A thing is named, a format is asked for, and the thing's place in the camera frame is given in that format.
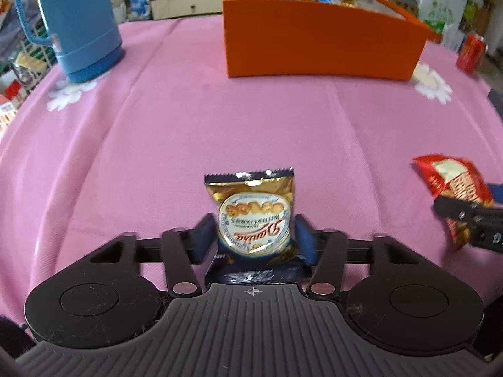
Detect red peanut snack packet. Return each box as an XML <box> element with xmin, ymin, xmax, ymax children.
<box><xmin>412</xmin><ymin>154</ymin><xmax>495</xmax><ymax>251</ymax></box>

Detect orange box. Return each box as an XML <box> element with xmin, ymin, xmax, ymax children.
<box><xmin>222</xmin><ymin>0</ymin><xmax>432</xmax><ymax>82</ymax></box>

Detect dark fuzzy clothing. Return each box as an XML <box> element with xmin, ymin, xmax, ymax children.
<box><xmin>0</xmin><ymin>314</ymin><xmax>36</xmax><ymax>360</ymax></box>

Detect pink floral tablecloth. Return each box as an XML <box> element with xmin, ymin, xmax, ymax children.
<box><xmin>0</xmin><ymin>16</ymin><xmax>503</xmax><ymax>325</ymax></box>

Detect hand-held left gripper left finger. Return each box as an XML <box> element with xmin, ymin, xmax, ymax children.
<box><xmin>71</xmin><ymin>213</ymin><xmax>218</xmax><ymax>298</ymax></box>

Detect white wire basket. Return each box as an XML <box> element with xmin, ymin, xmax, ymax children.
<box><xmin>16</xmin><ymin>19</ymin><xmax>60</xmax><ymax>88</ymax></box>

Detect red soda can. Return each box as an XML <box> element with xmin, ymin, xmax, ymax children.
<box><xmin>455</xmin><ymin>33</ymin><xmax>489</xmax><ymax>74</ymax></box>

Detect gold blue cookie packet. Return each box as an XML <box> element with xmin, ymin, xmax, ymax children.
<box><xmin>203</xmin><ymin>167</ymin><xmax>313</xmax><ymax>285</ymax></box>

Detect red gift boxes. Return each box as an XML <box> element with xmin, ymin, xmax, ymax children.
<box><xmin>0</xmin><ymin>80</ymin><xmax>29</xmax><ymax>127</ymax></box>

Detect blue white sack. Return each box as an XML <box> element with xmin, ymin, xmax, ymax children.
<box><xmin>128</xmin><ymin>0</ymin><xmax>152</xmax><ymax>21</ymax></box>

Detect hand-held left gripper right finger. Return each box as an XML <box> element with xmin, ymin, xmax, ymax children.
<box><xmin>295</xmin><ymin>214</ymin><xmax>437</xmax><ymax>300</ymax></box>

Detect blue thermos jug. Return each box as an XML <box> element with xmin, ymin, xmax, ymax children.
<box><xmin>11</xmin><ymin>0</ymin><xmax>125</xmax><ymax>84</ymax></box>

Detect white TV cabinet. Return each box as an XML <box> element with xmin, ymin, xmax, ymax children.
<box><xmin>151</xmin><ymin>0</ymin><xmax>224</xmax><ymax>21</ymax></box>

